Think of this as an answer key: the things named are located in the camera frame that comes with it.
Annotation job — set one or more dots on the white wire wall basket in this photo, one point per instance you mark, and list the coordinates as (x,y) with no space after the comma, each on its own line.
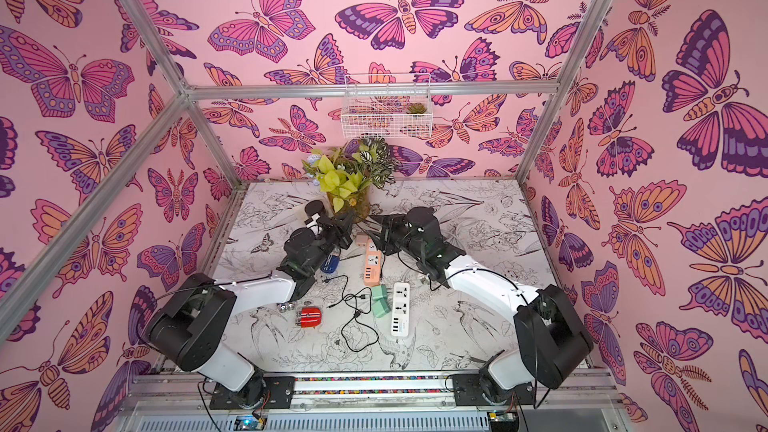
(374,104)

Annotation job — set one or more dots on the small black jar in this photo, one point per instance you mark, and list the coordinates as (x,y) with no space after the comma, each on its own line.
(315,209)

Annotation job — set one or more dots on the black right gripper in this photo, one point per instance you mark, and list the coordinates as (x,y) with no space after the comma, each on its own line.
(381,230)

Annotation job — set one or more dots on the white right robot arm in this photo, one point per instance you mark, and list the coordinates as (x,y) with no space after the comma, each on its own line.
(552,341)

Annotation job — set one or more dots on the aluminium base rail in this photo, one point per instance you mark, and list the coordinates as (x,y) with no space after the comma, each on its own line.
(374,401)

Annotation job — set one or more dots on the pink power strip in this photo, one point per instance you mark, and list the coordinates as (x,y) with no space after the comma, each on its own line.
(373,265)

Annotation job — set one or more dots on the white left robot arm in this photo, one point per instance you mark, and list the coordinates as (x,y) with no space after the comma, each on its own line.
(189,328)

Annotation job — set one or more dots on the white power strip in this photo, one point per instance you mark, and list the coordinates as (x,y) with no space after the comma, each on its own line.
(400,310)

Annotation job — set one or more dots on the potted green artificial plant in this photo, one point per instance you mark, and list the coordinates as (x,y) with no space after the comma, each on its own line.
(347,173)

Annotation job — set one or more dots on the small plant in basket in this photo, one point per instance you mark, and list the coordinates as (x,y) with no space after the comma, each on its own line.
(417,109)

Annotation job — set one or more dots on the green power adapter cube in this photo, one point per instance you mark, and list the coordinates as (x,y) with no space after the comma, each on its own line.
(379,301)

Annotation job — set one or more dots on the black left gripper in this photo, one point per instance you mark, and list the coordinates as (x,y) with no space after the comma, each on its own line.
(340,231)

